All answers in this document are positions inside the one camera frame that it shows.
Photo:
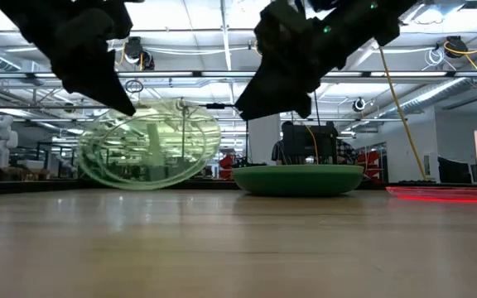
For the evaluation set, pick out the person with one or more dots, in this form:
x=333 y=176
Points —
x=346 y=151

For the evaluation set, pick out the black office chair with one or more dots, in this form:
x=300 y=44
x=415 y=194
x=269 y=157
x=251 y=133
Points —
x=454 y=170

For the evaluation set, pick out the dark green plastic plate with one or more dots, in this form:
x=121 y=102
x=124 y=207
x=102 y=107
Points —
x=298 y=184

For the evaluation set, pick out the transparent yellow-green plastic plate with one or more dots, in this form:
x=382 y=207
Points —
x=151 y=145

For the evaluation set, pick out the transparent red plastic plate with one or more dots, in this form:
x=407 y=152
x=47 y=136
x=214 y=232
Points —
x=445 y=193

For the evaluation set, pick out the black aluminium table frame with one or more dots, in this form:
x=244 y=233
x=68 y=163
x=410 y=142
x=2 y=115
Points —
x=35 y=186

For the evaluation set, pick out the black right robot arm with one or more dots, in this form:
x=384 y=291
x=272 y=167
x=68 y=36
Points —
x=381 y=18

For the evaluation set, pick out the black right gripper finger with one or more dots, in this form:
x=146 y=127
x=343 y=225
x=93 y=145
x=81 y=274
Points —
x=269 y=97
x=306 y=103

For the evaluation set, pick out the black computer monitor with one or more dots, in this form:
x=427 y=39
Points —
x=309 y=142

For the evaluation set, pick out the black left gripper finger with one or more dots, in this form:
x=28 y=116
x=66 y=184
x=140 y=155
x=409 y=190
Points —
x=106 y=93

